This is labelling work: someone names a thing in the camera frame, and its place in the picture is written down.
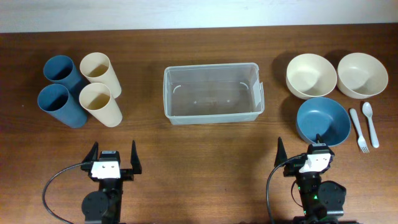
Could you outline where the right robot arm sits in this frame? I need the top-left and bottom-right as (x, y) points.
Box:
(274, 136), (346, 223)

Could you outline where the blue cup front left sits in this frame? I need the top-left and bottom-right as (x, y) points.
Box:
(37, 84), (88, 128)

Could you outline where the blue cup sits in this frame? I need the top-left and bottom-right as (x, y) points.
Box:
(37, 84), (88, 128)
(43, 55), (89, 100)

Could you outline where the white plastic spoon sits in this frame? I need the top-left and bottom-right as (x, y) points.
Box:
(362, 102), (380, 148)

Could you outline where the blue bowl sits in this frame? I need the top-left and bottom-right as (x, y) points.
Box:
(295, 97), (351, 146)

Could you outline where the cream bowl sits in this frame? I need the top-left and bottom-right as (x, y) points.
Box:
(337, 53), (389, 99)
(285, 54), (338, 100)

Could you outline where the cream cup rear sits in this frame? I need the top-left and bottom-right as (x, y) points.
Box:
(80, 52), (122, 98)

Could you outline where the blue cup rear left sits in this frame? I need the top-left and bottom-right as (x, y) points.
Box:
(43, 55), (89, 100)

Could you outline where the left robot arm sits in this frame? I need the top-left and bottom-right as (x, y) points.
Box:
(81, 142), (142, 224)

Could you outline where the clear plastic storage container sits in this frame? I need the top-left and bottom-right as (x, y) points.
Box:
(163, 62), (265, 125)

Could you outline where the cream cup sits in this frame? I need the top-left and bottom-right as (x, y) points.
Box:
(80, 52), (122, 98)
(79, 83), (123, 128)

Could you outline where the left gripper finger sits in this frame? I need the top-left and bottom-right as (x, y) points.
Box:
(83, 142), (98, 162)
(130, 140), (142, 170)

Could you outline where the cream cup front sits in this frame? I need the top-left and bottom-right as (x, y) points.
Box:
(79, 83), (123, 128)

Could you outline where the white plastic fork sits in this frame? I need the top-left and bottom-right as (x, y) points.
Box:
(349, 108), (369, 153)

